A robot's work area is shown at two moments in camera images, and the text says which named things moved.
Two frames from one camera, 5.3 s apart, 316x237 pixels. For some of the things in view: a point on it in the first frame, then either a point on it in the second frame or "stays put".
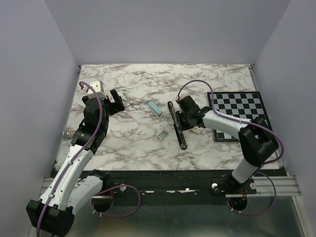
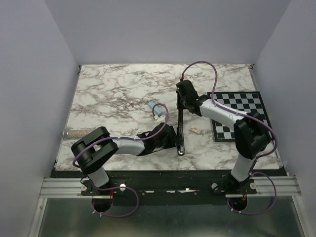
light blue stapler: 156,109 stays put
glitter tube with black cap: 67,134 stays put
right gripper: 184,127 -> 180,106
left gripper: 116,106 -> 173,139
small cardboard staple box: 196,129 stays put
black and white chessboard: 246,105 stays put
